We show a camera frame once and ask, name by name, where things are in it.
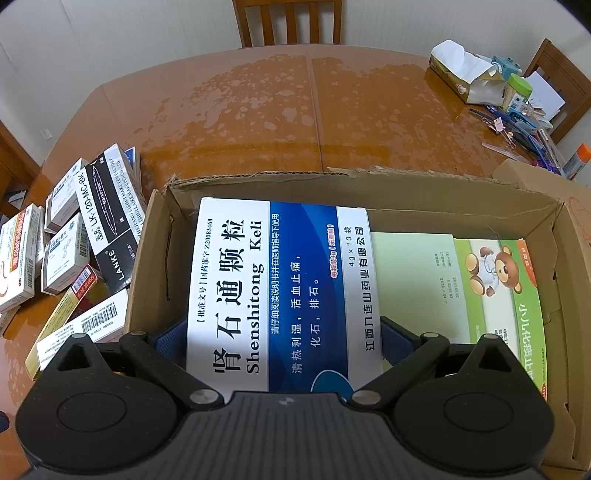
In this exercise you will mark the green lid jar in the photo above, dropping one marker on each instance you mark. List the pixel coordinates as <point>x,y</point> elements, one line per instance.
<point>517,94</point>

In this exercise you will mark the open tissue pack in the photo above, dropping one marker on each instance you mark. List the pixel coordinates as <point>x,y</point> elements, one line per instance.
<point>455,64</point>

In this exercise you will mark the clear plastic ruler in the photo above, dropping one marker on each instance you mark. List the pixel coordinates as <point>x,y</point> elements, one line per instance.
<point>503,150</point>

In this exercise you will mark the white box with red label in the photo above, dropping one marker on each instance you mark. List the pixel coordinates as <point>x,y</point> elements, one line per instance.
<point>18,258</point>

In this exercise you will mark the green box with bear print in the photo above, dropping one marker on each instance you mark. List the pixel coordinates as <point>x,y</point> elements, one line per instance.
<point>498,286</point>

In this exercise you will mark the pink binder clip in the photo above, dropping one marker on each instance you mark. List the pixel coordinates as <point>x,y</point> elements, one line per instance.
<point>498,123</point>

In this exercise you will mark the plain white box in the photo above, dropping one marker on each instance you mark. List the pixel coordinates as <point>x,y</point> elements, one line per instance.
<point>7,321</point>

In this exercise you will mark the cardboard box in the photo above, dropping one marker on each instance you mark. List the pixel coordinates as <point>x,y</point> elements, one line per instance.
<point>152,258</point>

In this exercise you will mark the orange cap glue stick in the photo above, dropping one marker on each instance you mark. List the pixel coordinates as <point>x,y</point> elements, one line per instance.
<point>579,161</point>

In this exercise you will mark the light green medicine box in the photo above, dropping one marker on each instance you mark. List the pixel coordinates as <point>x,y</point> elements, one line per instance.
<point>415,286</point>

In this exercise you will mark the brown wooden chair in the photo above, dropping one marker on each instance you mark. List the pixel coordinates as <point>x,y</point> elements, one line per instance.
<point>249,18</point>
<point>14,152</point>
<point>554,60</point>

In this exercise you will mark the brown wooden desktop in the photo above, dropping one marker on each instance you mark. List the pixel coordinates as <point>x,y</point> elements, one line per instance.
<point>231,115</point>

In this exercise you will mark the pile of pens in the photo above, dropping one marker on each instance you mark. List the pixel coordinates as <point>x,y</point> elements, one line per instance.
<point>521,123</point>

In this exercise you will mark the long gold box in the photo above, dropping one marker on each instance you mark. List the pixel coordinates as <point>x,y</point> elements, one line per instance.
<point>51,323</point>

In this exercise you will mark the black white pen box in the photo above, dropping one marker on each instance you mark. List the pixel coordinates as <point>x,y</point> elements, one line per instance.
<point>111,221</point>

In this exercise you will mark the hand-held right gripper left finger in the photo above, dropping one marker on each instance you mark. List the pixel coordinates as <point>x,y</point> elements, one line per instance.
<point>171,344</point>

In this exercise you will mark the purple frilly object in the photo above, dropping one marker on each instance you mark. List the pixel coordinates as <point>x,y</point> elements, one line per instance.
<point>545,164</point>

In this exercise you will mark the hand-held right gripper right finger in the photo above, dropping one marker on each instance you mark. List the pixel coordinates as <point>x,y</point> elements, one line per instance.
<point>397,341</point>

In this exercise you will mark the teal toy camera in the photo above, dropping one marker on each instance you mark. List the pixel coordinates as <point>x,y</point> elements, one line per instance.
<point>505,67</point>

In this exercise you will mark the large blue white medicine box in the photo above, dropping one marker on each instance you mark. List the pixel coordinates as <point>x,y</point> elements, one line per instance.
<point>277,277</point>

